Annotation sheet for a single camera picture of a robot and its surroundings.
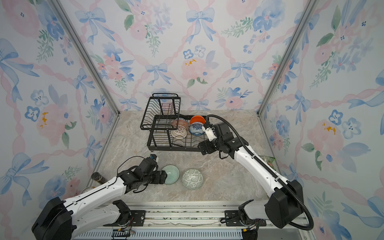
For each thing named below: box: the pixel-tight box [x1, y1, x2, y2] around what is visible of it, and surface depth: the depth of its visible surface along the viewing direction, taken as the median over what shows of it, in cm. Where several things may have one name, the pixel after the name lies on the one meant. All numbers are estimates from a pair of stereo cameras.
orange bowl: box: [190, 115, 206, 125], surface depth 108 cm
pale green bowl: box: [160, 164, 180, 185], surface depth 87 cm
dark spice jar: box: [91, 172, 108, 185], surface depth 80 cm
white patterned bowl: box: [170, 126, 188, 140], surface depth 105 cm
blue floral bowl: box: [188, 121, 205, 137], surface depth 108 cm
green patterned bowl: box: [182, 169, 204, 190], surface depth 87 cm
